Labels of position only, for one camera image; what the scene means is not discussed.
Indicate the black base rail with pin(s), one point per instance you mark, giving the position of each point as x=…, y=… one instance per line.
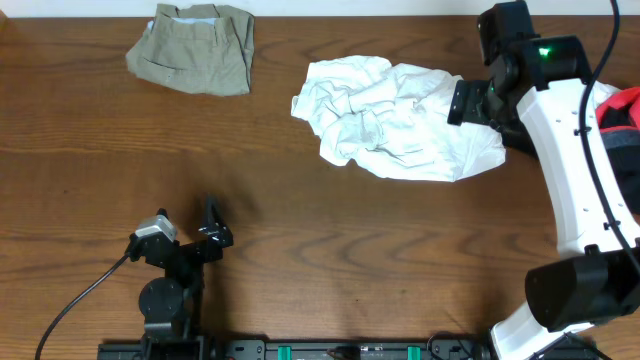
x=202, y=348

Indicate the black red garment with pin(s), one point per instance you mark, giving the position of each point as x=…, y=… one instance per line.
x=618, y=121

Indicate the white patterned garment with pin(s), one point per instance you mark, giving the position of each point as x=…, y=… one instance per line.
x=601, y=92

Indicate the folded khaki shorts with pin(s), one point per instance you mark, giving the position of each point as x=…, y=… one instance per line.
x=202, y=49

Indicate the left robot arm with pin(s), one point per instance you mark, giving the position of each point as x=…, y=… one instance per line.
x=171, y=304

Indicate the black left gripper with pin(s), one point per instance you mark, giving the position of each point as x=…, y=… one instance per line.
x=191, y=249

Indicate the white t-shirt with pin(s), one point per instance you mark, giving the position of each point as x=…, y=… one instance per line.
x=391, y=120

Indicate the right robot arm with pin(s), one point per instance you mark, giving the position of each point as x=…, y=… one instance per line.
x=537, y=87

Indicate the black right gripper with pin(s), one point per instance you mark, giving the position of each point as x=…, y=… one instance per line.
x=466, y=105

